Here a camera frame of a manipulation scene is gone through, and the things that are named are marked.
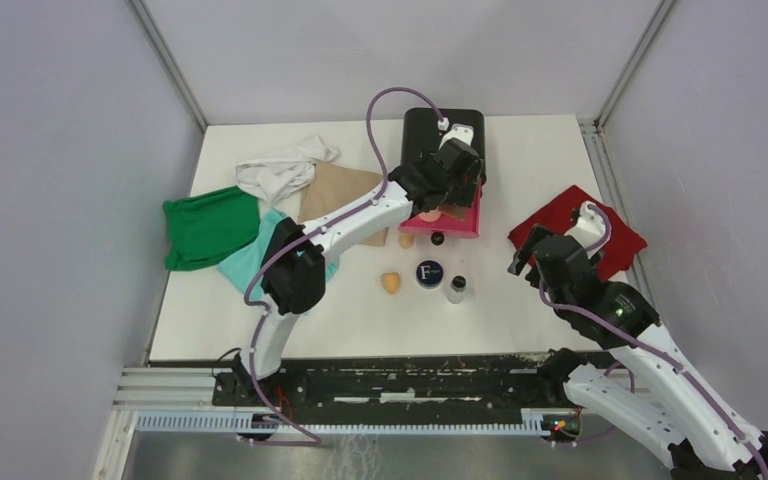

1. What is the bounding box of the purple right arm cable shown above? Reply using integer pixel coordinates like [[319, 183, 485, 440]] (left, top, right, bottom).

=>
[[537, 201, 768, 480]]

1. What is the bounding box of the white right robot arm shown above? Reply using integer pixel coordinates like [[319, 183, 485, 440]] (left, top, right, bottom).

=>
[[508, 225, 768, 479]]

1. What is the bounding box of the beige folded cloth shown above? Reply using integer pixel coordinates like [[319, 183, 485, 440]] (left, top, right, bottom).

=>
[[298, 162, 382, 223]]

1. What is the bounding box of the white crumpled cloth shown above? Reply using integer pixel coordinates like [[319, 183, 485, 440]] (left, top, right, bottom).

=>
[[235, 135, 341, 205]]

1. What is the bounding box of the teal cloth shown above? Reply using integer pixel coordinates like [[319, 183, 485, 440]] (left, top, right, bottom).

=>
[[216, 208, 340, 293]]

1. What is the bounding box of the brown square eyeshadow compact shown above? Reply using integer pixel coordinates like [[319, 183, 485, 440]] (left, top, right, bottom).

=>
[[438, 205, 473, 228]]

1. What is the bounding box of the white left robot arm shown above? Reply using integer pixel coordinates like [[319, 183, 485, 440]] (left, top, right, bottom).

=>
[[236, 137, 485, 407]]

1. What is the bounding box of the orange teardrop makeup sponge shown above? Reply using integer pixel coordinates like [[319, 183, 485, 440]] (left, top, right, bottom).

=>
[[380, 272, 402, 295]]

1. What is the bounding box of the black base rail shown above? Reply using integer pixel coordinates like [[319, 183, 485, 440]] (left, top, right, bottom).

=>
[[212, 354, 580, 426]]

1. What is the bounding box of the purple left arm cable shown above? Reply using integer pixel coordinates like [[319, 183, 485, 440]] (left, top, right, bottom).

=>
[[243, 86, 452, 448]]

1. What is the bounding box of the dark blue round jar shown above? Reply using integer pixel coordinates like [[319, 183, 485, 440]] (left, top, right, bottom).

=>
[[415, 259, 445, 289]]

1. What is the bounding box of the peach gourd makeup sponge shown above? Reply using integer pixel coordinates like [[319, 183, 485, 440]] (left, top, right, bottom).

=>
[[398, 232, 416, 250]]

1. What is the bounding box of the black pink drawer organizer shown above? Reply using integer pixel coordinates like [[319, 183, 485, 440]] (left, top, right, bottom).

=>
[[395, 107, 487, 245]]

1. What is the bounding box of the pink round powder puff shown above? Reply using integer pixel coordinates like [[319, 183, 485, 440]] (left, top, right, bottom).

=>
[[418, 209, 442, 223]]

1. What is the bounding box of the pink top drawer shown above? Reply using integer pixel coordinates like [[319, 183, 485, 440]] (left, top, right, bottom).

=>
[[398, 186, 482, 239]]

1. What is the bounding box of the green cloth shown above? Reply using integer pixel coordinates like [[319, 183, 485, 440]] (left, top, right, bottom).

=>
[[162, 186, 260, 271]]

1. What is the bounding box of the white slotted cable duct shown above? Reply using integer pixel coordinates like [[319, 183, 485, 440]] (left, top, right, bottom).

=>
[[133, 409, 577, 438]]

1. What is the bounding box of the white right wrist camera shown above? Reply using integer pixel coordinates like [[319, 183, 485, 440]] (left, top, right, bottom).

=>
[[566, 201, 611, 252]]

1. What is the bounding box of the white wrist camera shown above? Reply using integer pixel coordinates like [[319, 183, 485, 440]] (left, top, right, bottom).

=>
[[566, 201, 611, 252], [438, 120, 476, 150]]

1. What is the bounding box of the red cloth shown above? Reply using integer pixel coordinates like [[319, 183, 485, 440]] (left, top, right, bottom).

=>
[[508, 185, 648, 280]]

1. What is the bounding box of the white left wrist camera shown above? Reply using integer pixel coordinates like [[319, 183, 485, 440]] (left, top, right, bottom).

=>
[[438, 120, 476, 150]]

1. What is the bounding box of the small clear black-capped bottle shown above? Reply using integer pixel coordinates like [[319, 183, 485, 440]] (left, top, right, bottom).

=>
[[446, 275, 467, 305]]

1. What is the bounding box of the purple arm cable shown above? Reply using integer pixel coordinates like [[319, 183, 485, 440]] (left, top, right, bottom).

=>
[[243, 86, 452, 448], [537, 201, 768, 480]]

